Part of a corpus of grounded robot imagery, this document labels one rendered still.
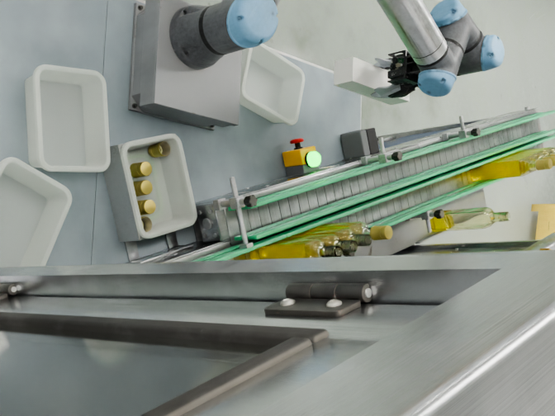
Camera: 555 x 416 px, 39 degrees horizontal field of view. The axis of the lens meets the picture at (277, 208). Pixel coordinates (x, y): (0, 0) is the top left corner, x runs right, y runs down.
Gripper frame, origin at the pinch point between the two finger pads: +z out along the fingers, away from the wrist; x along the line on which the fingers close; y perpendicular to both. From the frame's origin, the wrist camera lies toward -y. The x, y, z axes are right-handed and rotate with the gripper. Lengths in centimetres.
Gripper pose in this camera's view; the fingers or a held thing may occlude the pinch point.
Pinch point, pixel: (377, 81)
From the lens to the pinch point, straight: 203.3
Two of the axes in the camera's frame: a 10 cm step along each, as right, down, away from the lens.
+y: -7.0, -1.1, -7.1
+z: -7.2, 0.7, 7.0
